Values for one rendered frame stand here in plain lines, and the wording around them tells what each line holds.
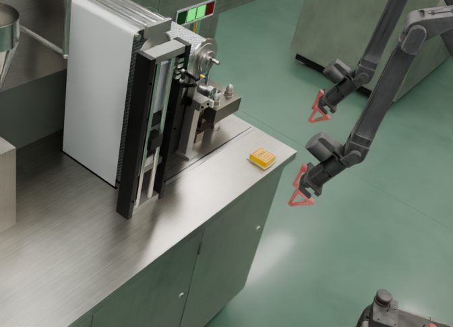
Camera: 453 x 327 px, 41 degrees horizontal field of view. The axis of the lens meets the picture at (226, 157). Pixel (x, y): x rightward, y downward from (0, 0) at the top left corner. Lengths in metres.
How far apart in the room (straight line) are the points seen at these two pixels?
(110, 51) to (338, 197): 2.23
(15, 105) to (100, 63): 0.33
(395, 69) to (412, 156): 2.79
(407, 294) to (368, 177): 0.95
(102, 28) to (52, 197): 0.53
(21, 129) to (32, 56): 0.26
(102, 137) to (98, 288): 0.48
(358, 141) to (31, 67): 0.99
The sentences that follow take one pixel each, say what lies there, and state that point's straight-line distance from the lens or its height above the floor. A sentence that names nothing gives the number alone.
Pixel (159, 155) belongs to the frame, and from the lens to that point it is 1.83.
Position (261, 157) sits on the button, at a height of 0.92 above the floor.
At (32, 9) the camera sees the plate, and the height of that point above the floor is 1.38.
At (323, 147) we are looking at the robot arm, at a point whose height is 1.25.
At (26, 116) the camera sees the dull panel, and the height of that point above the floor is 1.02.
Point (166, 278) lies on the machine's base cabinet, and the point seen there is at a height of 0.70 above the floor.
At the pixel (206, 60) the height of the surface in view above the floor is 1.26.
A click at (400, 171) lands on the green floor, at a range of 4.13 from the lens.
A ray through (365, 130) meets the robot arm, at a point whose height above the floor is 1.34.
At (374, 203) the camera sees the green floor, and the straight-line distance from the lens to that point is 3.75.
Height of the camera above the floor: 2.15
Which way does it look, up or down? 36 degrees down
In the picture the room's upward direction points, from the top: 14 degrees clockwise
